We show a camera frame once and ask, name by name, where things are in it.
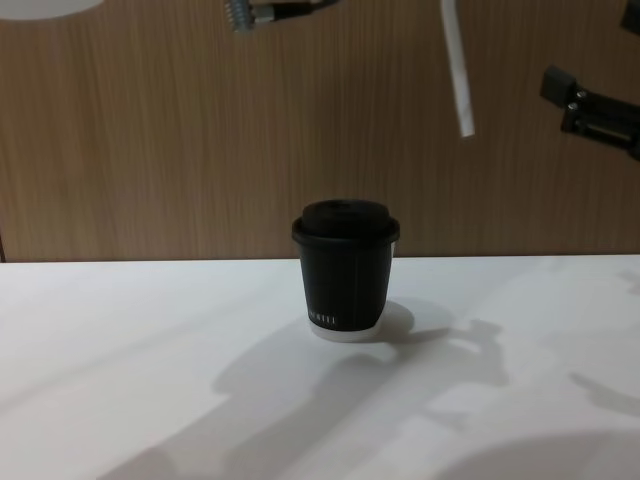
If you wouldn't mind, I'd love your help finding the white paper-wrapped straw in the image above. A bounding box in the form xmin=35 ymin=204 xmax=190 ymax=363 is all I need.
xmin=439 ymin=0 xmax=477 ymax=139

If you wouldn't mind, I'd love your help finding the black plastic cup lid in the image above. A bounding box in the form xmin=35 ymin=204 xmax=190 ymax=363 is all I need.
xmin=291 ymin=198 xmax=401 ymax=250

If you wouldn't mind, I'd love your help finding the black paper cup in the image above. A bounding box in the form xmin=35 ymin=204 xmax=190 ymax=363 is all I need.
xmin=298 ymin=238 xmax=399 ymax=344

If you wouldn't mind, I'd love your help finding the white round object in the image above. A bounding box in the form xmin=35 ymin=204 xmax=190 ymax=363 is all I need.
xmin=0 ymin=0 xmax=107 ymax=22

